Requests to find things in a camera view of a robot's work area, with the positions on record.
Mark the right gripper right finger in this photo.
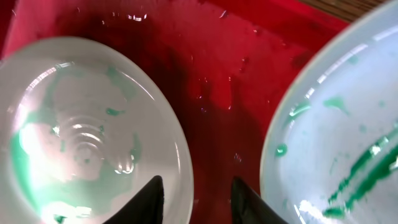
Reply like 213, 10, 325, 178
231, 176, 287, 224

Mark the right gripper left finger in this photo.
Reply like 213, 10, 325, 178
104, 175, 164, 224

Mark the light blue plate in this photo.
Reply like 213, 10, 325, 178
260, 1, 397, 224

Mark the white plate with green stain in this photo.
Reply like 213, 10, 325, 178
1, 37, 194, 223

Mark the red plastic tray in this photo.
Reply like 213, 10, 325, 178
1, 0, 346, 223

